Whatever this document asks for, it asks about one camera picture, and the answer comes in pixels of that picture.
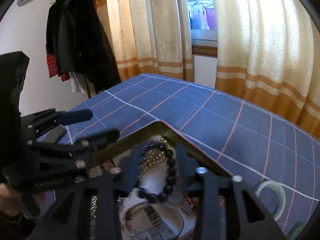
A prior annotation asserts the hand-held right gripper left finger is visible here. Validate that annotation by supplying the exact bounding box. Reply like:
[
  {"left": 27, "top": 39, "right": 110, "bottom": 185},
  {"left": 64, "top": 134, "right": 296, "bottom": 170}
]
[{"left": 29, "top": 144, "right": 147, "bottom": 240}]

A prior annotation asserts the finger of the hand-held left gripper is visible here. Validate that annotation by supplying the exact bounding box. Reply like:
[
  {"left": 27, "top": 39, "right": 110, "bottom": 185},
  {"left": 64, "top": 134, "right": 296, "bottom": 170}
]
[
  {"left": 26, "top": 128, "right": 121, "bottom": 169},
  {"left": 22, "top": 108, "right": 94, "bottom": 134}
]

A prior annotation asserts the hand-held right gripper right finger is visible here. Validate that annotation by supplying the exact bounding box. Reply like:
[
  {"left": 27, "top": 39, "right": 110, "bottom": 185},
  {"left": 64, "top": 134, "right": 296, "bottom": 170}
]
[{"left": 175, "top": 144, "right": 287, "bottom": 240}]

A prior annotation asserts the purple bead bracelet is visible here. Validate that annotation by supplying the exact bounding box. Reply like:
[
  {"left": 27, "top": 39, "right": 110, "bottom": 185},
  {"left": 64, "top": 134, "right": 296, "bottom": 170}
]
[{"left": 134, "top": 141, "right": 178, "bottom": 204}]

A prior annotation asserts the pink tin box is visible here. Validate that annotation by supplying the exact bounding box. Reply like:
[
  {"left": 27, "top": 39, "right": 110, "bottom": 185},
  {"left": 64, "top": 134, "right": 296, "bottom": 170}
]
[{"left": 86, "top": 120, "right": 232, "bottom": 240}]

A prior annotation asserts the white pearl necklace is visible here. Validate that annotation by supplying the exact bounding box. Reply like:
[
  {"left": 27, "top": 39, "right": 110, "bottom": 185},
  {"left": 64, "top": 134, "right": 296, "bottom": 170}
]
[{"left": 139, "top": 136, "right": 173, "bottom": 178}]

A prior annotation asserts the grey pearl strand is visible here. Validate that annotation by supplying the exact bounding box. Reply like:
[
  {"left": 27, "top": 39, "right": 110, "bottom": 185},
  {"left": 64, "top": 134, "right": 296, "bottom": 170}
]
[{"left": 89, "top": 196, "right": 99, "bottom": 218}]

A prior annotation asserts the person's left forearm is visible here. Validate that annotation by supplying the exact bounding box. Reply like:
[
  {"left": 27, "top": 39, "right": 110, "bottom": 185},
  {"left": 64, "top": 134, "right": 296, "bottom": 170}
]
[{"left": 0, "top": 211, "right": 38, "bottom": 240}]

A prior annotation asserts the person's left hand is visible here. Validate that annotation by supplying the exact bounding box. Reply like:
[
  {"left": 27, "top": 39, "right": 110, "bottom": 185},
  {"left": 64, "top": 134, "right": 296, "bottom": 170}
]
[{"left": 0, "top": 182, "right": 24, "bottom": 217}]

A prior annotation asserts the black smartphone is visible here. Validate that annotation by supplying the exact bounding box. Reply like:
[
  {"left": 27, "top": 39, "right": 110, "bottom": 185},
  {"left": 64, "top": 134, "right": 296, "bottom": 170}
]
[{"left": 44, "top": 126, "right": 67, "bottom": 144}]

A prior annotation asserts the white hanging garment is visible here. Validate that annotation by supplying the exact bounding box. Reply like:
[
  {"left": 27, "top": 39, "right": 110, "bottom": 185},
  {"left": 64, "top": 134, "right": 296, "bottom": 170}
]
[{"left": 69, "top": 71, "right": 87, "bottom": 94}]

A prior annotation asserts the red quilted jacket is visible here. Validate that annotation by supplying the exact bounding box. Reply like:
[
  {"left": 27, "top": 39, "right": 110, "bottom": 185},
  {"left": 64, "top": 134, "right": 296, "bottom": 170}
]
[{"left": 46, "top": 52, "right": 72, "bottom": 83}]

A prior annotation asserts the blue checked tablecloth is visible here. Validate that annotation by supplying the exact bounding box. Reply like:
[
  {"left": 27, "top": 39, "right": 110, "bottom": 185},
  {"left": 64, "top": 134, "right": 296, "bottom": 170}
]
[{"left": 45, "top": 73, "right": 320, "bottom": 240}]

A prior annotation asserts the black hanging coat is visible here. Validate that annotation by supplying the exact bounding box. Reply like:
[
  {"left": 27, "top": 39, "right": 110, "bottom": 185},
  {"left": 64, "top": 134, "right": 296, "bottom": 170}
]
[{"left": 46, "top": 0, "right": 122, "bottom": 92}]

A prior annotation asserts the pale jade bangle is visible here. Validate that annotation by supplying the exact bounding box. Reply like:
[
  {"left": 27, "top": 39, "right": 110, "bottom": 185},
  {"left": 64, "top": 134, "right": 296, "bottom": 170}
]
[{"left": 254, "top": 180, "right": 286, "bottom": 222}]

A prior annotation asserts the narrow cream orange curtain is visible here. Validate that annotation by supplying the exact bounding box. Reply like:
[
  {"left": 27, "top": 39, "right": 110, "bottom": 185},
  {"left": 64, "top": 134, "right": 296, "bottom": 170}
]
[{"left": 94, "top": 0, "right": 195, "bottom": 83}]

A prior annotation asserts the wooden windowsill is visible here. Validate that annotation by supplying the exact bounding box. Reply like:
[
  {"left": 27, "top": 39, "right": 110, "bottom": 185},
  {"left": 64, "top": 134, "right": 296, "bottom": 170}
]
[{"left": 191, "top": 44, "right": 218, "bottom": 57}]

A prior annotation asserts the wide cream orange curtain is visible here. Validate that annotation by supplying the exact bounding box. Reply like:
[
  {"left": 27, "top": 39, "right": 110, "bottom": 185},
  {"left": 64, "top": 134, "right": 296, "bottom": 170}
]
[{"left": 212, "top": 0, "right": 320, "bottom": 139}]

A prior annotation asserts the red garment outside window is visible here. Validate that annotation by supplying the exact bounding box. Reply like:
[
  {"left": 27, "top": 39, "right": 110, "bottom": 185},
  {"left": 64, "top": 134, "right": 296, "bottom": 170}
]
[{"left": 203, "top": 6, "right": 216, "bottom": 31}]

